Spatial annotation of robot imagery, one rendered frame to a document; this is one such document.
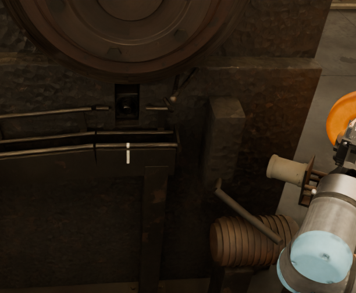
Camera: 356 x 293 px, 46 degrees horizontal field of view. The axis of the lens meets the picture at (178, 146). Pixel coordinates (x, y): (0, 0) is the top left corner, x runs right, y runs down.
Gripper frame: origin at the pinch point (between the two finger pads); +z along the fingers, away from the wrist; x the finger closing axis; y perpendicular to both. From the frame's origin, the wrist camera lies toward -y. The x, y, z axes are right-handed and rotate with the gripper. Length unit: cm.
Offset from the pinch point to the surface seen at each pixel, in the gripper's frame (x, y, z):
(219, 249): 20.9, -31.1, -27.4
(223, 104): 31.1, -6.1, -3.7
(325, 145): 10, -115, 86
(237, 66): 31.4, -1.1, 4.6
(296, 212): 10, -99, 31
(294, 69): 19.6, -3.6, 11.9
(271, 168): 15.9, -17.4, -8.3
